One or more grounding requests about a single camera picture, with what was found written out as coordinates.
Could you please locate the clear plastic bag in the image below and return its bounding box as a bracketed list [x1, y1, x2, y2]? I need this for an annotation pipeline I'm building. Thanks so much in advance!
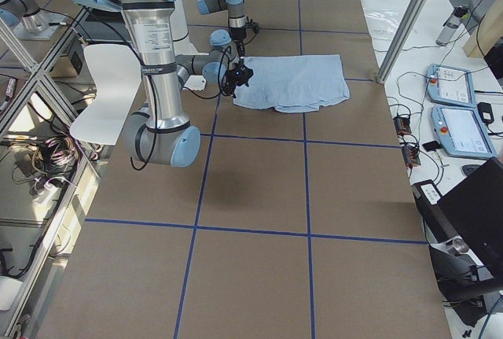
[364, 8, 401, 41]

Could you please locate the upper blue teach pendant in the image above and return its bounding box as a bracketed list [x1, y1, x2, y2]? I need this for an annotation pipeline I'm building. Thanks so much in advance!
[426, 64, 476, 108]

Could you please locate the white curved guard sheet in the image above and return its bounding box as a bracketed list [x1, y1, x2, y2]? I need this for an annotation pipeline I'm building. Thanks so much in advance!
[70, 44, 141, 146]

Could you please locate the blue teach pendant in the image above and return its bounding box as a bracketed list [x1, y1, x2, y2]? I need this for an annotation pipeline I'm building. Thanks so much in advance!
[431, 105, 497, 160]
[426, 64, 476, 108]

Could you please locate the aluminium frame post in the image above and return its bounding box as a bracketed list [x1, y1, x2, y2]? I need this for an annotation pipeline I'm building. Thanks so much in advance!
[376, 0, 427, 84]

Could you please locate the black laptop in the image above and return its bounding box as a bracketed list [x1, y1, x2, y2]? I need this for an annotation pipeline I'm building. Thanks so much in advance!
[412, 157, 502, 276]

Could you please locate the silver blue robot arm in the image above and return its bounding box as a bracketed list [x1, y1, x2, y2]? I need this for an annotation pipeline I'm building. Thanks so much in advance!
[197, 0, 248, 65]
[72, 0, 253, 168]

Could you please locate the lower blue teach pendant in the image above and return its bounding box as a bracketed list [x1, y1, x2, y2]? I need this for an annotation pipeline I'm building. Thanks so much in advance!
[431, 105, 497, 160]

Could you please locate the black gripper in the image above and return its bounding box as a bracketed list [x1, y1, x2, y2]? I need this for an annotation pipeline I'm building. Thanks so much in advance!
[223, 61, 254, 97]
[229, 27, 247, 61]

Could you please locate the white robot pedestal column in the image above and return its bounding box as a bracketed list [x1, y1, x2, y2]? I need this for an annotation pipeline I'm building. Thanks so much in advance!
[170, 0, 207, 91]

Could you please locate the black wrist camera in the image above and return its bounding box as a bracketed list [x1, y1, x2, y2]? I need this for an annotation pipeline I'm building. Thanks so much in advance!
[245, 18, 260, 35]

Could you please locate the light blue button shirt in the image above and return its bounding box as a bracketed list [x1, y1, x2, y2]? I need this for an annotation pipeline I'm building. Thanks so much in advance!
[233, 54, 350, 113]

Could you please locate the clear water bottle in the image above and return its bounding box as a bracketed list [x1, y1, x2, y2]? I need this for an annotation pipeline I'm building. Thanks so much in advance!
[435, 6, 468, 46]

